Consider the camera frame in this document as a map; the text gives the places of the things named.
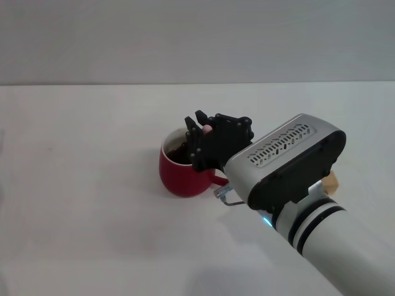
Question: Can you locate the light wooden block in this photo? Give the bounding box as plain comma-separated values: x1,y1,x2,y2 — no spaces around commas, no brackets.
320,171,339,195

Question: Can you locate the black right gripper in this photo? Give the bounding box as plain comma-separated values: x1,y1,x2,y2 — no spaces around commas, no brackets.
184,109,256,177

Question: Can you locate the red ceramic coffee mug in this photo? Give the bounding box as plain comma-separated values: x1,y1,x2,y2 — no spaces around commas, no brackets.
159,127,231,199

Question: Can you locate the right wrist cable with plug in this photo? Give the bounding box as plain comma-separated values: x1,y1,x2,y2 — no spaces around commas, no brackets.
213,184,245,206

